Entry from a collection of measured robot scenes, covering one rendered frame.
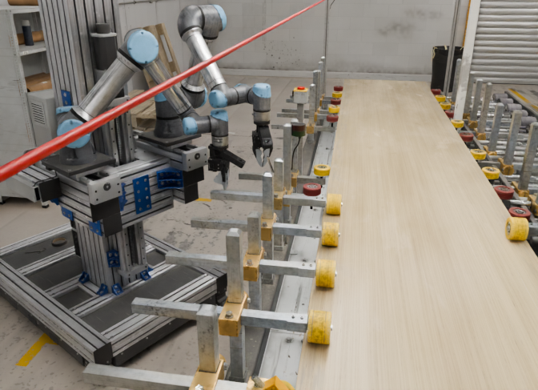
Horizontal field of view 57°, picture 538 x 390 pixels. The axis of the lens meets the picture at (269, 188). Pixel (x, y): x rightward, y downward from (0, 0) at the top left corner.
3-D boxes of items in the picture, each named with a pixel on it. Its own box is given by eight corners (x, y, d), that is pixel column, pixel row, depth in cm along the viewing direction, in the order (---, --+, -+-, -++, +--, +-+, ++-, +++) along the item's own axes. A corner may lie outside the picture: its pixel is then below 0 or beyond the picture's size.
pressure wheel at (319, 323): (310, 316, 130) (307, 347, 126) (310, 304, 124) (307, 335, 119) (333, 319, 129) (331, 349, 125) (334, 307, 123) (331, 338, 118)
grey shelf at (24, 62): (-2, 204, 416) (-47, 9, 356) (58, 167, 498) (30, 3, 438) (46, 208, 409) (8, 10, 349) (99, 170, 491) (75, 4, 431)
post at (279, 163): (273, 265, 211) (274, 158, 192) (275, 261, 214) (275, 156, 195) (281, 266, 210) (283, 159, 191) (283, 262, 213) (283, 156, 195)
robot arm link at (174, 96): (114, 36, 203) (182, 129, 228) (118, 38, 194) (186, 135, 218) (138, 20, 204) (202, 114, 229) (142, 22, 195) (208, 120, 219)
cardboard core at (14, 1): (6, -5, 399) (40, -5, 395) (12, -6, 407) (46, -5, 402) (8, 6, 402) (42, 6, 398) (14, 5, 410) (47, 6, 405)
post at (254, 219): (249, 343, 165) (246, 214, 146) (251, 336, 168) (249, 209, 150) (259, 344, 164) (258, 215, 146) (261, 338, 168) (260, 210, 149)
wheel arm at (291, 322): (131, 314, 131) (130, 303, 129) (137, 306, 134) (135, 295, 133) (320, 335, 123) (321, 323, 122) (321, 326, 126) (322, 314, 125)
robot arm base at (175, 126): (147, 134, 245) (146, 114, 241) (171, 127, 256) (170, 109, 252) (167, 140, 236) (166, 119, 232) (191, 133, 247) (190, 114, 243)
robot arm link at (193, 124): (181, 130, 217) (205, 128, 220) (186, 138, 207) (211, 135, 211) (179, 113, 214) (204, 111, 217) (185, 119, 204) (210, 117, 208)
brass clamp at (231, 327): (216, 335, 124) (215, 318, 122) (229, 303, 137) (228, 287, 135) (240, 337, 123) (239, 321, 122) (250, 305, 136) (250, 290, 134)
